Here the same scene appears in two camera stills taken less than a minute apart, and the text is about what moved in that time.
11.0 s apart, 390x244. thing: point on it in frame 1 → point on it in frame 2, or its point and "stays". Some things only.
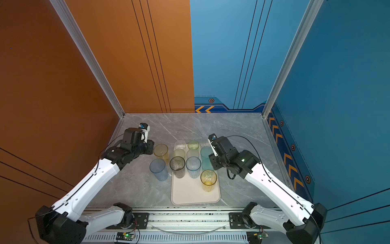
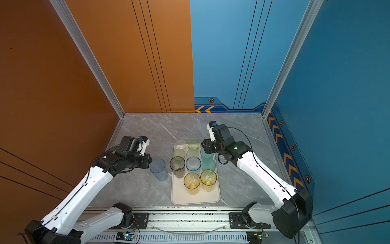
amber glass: (162, 152) → (191, 182)
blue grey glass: (158, 166) stays
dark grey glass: (177, 164) stays
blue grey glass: (193, 164) stays
